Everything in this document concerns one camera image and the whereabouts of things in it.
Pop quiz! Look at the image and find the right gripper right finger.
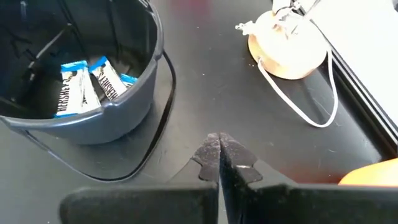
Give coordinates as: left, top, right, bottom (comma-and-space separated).
220, 133, 300, 188

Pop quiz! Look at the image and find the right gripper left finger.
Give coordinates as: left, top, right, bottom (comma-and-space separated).
167, 133, 221, 185

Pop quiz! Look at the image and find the black pumpkin bucket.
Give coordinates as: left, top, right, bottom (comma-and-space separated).
0, 0, 177, 182

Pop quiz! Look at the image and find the white blue Hershey's bar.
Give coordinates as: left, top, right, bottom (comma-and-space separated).
89, 55, 129, 101
119, 73, 138, 88
55, 60, 91, 119

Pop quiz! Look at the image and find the black table mat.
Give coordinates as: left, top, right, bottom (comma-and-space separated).
0, 0, 398, 187

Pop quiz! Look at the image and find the white table lamp wood base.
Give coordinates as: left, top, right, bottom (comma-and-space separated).
248, 0, 330, 80

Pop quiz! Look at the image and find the orange pumpkin bucket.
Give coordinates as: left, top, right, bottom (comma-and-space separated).
338, 157, 398, 187

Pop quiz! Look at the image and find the clear lamp power cord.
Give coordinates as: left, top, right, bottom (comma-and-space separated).
235, 0, 340, 129

